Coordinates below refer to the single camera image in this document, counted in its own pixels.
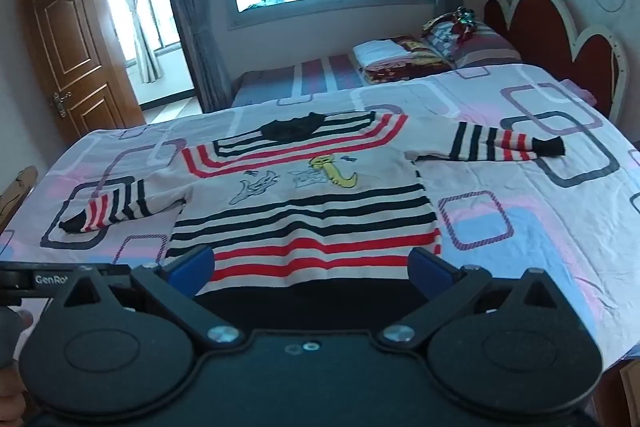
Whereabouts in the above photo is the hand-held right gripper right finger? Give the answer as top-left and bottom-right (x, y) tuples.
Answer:
(377, 247), (566, 350)

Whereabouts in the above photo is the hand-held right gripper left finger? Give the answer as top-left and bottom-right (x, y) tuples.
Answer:
(62, 244), (243, 349)

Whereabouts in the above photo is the striped knit sweater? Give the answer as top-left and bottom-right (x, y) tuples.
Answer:
(59, 111), (566, 303)

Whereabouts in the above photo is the person's left hand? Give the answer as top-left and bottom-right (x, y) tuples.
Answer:
(0, 307), (35, 427)

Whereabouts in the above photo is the patterned pink bedspread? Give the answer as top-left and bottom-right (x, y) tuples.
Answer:
(0, 63), (640, 373)

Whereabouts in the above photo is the red yellow folded blanket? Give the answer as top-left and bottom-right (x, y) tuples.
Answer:
(361, 35), (455, 84)

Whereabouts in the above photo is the striped bed sheet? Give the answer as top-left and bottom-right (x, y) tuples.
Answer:
(231, 53), (367, 108)

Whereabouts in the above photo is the white folded cloth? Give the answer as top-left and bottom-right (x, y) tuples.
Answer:
(353, 39), (410, 68)

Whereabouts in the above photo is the wooden door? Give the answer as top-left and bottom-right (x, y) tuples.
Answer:
(17, 0), (147, 145)

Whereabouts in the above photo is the wooden bedside cabinet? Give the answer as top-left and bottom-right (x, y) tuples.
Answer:
(592, 347), (640, 427)

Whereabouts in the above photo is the striped pillow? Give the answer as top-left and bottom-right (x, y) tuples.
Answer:
(421, 13), (522, 68)

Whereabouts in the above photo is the colourful toy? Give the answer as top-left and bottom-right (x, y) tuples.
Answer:
(451, 6), (482, 42)

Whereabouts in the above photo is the white sheer curtain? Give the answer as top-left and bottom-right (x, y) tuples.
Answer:
(116, 0), (165, 84)

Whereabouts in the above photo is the long grey curtain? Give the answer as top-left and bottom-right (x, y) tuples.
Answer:
(149, 0), (233, 114)

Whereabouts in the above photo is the red scalloped headboard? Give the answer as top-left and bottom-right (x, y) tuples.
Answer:
(483, 0), (629, 120)

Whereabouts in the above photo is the metal door handle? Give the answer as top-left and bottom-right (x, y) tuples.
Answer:
(52, 90), (73, 118)

